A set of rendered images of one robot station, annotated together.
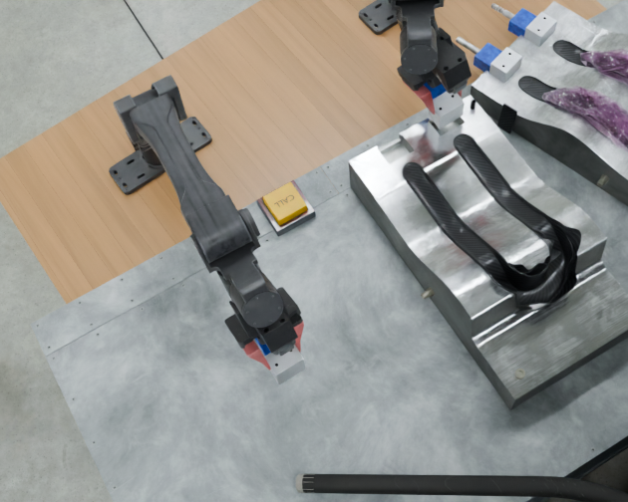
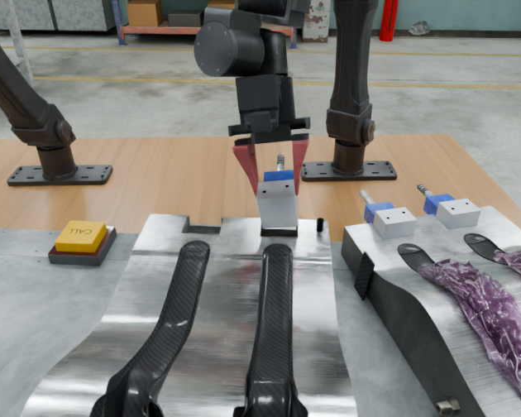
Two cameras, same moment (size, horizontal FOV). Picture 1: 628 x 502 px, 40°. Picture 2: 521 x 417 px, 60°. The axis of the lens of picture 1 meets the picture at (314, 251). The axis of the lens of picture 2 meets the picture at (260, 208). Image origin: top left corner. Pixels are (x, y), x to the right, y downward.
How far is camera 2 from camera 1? 113 cm
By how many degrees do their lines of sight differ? 34
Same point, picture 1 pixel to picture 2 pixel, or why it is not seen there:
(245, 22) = (215, 141)
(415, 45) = (211, 21)
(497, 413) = not seen: outside the picture
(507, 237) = (207, 366)
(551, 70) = (449, 252)
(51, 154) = (9, 149)
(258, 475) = not seen: outside the picture
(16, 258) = not seen: hidden behind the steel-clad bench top
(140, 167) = (37, 174)
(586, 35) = (515, 242)
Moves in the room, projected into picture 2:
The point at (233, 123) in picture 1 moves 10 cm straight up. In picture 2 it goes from (133, 181) to (125, 136)
